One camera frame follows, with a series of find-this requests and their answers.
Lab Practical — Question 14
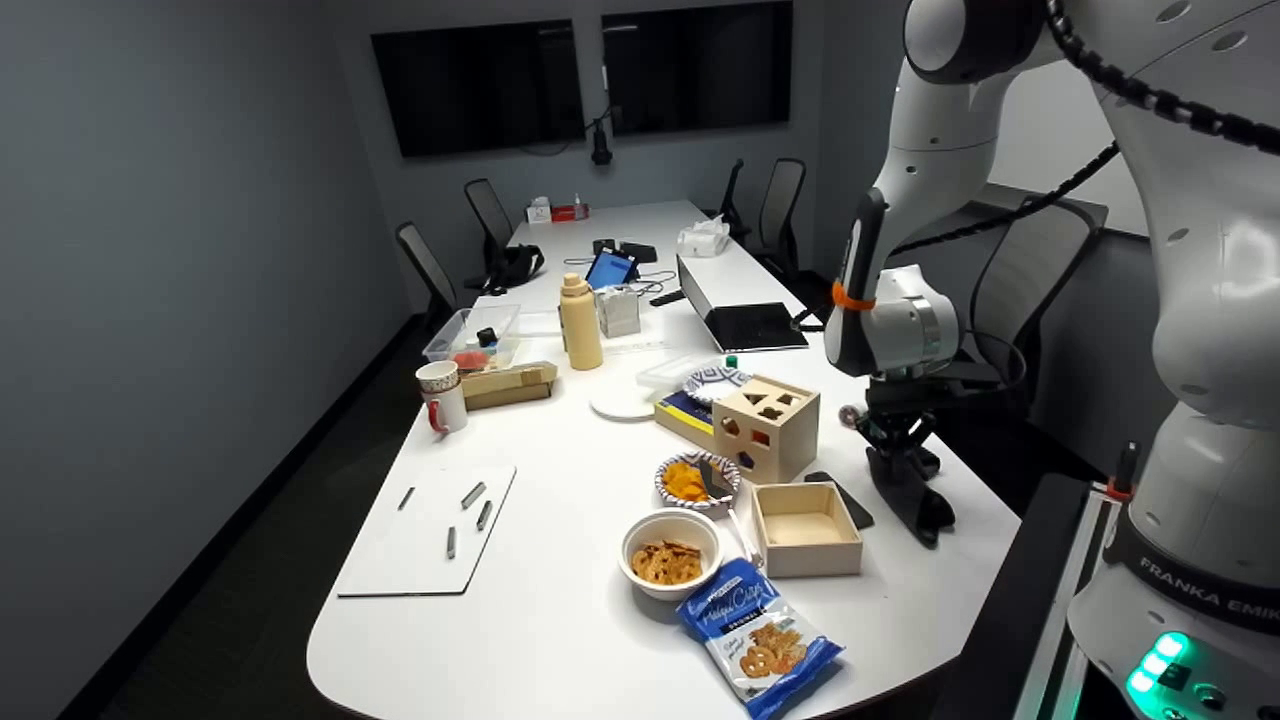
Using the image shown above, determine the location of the white flat board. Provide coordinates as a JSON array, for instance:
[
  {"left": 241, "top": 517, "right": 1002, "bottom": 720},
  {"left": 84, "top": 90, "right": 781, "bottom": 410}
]
[{"left": 335, "top": 464, "right": 518, "bottom": 601}]

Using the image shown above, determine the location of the open wooden box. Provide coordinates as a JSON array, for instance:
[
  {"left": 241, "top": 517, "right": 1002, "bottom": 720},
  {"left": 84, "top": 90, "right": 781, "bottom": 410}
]
[{"left": 753, "top": 480, "right": 865, "bottom": 580}]

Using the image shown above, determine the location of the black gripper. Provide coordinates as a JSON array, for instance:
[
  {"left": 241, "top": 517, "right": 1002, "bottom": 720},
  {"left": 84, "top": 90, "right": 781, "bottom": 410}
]
[{"left": 844, "top": 375, "right": 953, "bottom": 451}]

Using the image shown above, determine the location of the tan squeeze bottle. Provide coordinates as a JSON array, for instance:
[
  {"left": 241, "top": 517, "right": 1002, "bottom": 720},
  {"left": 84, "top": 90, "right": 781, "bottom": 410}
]
[{"left": 561, "top": 270, "right": 605, "bottom": 372}]

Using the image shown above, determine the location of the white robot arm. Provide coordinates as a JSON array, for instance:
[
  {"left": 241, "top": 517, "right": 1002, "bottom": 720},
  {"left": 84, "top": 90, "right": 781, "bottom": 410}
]
[{"left": 829, "top": 0, "right": 1280, "bottom": 439}]

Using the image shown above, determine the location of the white round plate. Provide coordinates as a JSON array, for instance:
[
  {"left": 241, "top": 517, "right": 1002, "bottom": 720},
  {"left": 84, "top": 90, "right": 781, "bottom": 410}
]
[{"left": 589, "top": 384, "right": 658, "bottom": 423}]

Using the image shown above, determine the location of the wooden shape sorter cube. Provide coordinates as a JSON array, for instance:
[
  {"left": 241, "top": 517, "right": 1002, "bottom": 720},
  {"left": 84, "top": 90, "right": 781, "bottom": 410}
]
[{"left": 711, "top": 375, "right": 820, "bottom": 483}]

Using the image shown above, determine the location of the white lidded jar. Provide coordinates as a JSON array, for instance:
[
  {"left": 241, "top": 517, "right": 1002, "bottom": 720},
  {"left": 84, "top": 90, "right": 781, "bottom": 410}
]
[{"left": 418, "top": 358, "right": 470, "bottom": 435}]

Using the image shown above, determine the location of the right wall monitor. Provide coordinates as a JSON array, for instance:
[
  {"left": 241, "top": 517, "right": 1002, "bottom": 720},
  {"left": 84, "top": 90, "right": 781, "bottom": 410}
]
[{"left": 600, "top": 0, "right": 792, "bottom": 137}]

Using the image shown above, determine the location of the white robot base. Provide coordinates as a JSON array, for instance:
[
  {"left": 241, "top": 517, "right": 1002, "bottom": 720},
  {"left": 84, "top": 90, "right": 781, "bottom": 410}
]
[{"left": 1069, "top": 390, "right": 1280, "bottom": 720}]

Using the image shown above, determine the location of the white box container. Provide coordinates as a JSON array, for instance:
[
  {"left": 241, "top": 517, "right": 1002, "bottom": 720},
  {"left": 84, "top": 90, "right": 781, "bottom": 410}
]
[{"left": 596, "top": 287, "right": 641, "bottom": 336}]

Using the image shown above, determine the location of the patterned bowl with orange food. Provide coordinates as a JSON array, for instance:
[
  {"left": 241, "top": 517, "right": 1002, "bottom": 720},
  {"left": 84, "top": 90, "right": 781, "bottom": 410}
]
[{"left": 658, "top": 451, "right": 741, "bottom": 517}]

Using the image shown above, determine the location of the black mesh office chair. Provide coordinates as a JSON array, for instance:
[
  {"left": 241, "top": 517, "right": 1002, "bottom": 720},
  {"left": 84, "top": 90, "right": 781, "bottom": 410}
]
[{"left": 941, "top": 197, "right": 1099, "bottom": 401}]

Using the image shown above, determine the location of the grey far office chair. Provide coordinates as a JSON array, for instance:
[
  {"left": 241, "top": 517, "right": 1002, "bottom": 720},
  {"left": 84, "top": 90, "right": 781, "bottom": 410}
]
[{"left": 397, "top": 220, "right": 465, "bottom": 309}]

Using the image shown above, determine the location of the blue patterned paper bowl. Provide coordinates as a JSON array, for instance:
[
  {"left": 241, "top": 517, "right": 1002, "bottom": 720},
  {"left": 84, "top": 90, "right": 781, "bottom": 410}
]
[{"left": 685, "top": 367, "right": 749, "bottom": 404}]

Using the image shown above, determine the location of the blue snack bag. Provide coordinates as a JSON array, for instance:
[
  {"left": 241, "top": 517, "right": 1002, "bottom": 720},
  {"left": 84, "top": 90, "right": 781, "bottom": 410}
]
[{"left": 678, "top": 561, "right": 842, "bottom": 720}]

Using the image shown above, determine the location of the blue tablet device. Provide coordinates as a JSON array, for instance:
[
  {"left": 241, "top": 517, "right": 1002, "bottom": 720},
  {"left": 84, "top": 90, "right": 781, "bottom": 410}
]
[{"left": 589, "top": 252, "right": 636, "bottom": 287}]

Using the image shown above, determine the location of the white bowl with snacks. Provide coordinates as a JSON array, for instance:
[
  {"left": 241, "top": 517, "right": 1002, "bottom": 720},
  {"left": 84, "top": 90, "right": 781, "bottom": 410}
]
[{"left": 621, "top": 508, "right": 720, "bottom": 601}]

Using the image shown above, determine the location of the tan rectangular box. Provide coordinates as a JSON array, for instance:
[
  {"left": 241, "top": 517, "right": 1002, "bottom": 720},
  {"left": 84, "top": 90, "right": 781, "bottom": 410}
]
[{"left": 462, "top": 358, "right": 555, "bottom": 410}]

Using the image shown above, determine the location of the black laptop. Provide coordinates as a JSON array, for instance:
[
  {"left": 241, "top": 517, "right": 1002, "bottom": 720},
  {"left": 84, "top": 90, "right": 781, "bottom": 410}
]
[{"left": 678, "top": 245, "right": 809, "bottom": 353}]

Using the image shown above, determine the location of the left wall monitor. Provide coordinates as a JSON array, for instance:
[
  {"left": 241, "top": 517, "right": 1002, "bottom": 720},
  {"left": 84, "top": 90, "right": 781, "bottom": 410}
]
[{"left": 371, "top": 18, "right": 585, "bottom": 161}]

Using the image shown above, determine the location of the black bag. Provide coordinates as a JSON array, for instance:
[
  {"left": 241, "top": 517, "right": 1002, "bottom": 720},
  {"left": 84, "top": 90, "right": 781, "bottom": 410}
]
[{"left": 484, "top": 245, "right": 545, "bottom": 294}]

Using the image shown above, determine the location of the wall monitor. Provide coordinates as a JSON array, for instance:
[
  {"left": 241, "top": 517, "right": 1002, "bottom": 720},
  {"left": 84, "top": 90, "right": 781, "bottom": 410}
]
[
  {"left": 371, "top": 18, "right": 585, "bottom": 161},
  {"left": 600, "top": 0, "right": 792, "bottom": 137}
]

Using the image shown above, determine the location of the dark blue book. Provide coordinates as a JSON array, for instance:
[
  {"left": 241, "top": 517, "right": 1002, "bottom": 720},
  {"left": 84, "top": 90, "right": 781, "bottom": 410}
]
[{"left": 652, "top": 390, "right": 715, "bottom": 451}]

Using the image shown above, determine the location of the black towel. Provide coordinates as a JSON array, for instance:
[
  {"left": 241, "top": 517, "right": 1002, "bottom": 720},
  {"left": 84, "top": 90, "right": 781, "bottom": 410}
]
[{"left": 867, "top": 447, "right": 956, "bottom": 547}]

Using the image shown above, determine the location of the grey remote control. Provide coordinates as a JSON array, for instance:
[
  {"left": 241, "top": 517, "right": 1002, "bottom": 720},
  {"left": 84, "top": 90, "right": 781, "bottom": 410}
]
[{"left": 805, "top": 472, "right": 877, "bottom": 530}]

